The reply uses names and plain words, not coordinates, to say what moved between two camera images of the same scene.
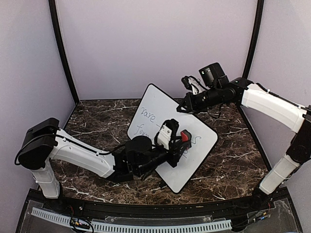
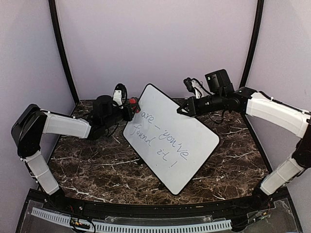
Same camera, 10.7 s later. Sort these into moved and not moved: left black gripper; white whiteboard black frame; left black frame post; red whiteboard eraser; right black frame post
Moved: red whiteboard eraser; left black gripper
Not moved: left black frame post; white whiteboard black frame; right black frame post
